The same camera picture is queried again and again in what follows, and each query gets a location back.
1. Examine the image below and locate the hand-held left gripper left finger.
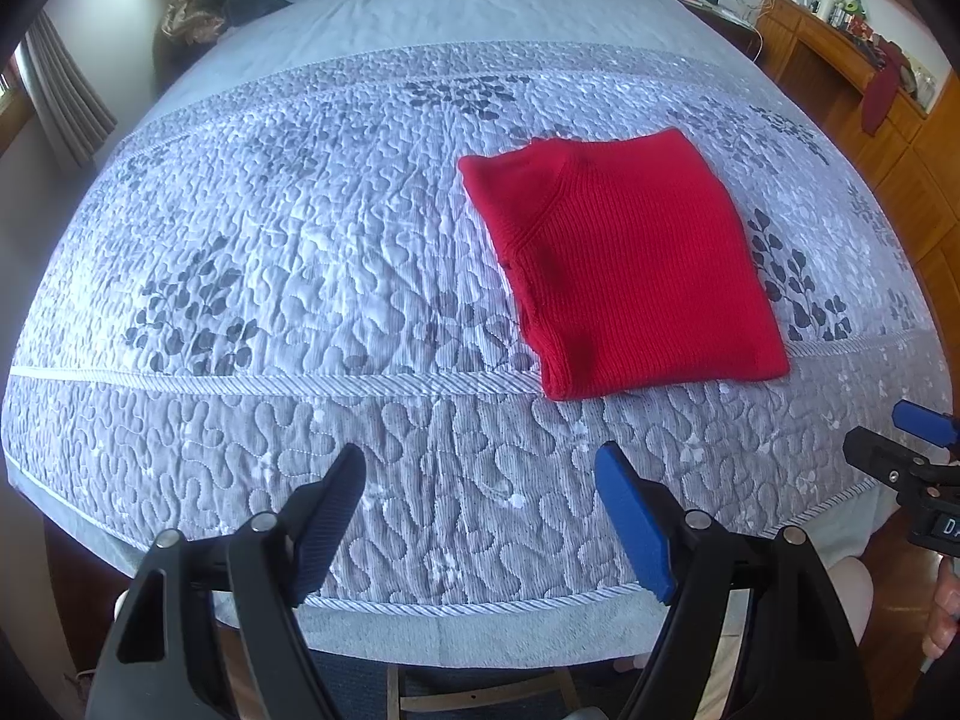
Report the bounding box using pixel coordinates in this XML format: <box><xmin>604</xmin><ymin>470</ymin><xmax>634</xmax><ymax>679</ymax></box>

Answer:
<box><xmin>94</xmin><ymin>442</ymin><xmax>368</xmax><ymax>720</ymax></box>

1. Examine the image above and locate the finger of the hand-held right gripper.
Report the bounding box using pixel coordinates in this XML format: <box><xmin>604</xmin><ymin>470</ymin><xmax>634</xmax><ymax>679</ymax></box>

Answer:
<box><xmin>891</xmin><ymin>399</ymin><xmax>960</xmax><ymax>460</ymax></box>
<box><xmin>842</xmin><ymin>426</ymin><xmax>935</xmax><ymax>497</ymax></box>

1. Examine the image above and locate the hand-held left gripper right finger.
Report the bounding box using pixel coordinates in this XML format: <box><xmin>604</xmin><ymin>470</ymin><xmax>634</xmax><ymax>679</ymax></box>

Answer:
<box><xmin>594</xmin><ymin>440</ymin><xmax>875</xmax><ymax>720</ymax></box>

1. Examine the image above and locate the red knitted sweater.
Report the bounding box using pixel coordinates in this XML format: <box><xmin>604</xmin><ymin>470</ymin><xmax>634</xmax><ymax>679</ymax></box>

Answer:
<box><xmin>457</xmin><ymin>127</ymin><xmax>793</xmax><ymax>402</ymax></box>

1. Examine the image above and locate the person's right hand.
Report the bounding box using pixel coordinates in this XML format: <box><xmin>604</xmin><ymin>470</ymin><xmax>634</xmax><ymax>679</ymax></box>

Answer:
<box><xmin>924</xmin><ymin>559</ymin><xmax>960</xmax><ymax>672</ymax></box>

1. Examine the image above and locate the light green bed sheet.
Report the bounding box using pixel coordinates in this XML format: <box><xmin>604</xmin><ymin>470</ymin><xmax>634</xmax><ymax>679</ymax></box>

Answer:
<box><xmin>15</xmin><ymin>465</ymin><xmax>905</xmax><ymax>674</ymax></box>

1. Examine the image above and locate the grey floral quilted bedspread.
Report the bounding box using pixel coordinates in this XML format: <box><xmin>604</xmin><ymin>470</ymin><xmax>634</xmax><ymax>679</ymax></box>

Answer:
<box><xmin>0</xmin><ymin>0</ymin><xmax>947</xmax><ymax>616</ymax></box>

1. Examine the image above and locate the wooden dresser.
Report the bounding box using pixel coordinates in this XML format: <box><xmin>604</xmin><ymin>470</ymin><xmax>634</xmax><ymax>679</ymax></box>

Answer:
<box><xmin>756</xmin><ymin>0</ymin><xmax>960</xmax><ymax>305</ymax></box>

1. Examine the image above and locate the dark red hanging garment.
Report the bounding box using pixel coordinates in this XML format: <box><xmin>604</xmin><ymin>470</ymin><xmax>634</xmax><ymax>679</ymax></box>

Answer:
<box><xmin>861</xmin><ymin>40</ymin><xmax>914</xmax><ymax>139</ymax></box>

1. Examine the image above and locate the grey pleated curtain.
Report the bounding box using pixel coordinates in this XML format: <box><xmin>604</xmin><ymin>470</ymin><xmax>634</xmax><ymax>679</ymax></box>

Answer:
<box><xmin>15</xmin><ymin>11</ymin><xmax>119</xmax><ymax>170</ymax></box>

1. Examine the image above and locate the golden brown crumpled cloth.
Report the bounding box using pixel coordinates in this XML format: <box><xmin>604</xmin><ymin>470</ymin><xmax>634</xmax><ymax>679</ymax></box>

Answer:
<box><xmin>159</xmin><ymin>0</ymin><xmax>230</xmax><ymax>47</ymax></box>

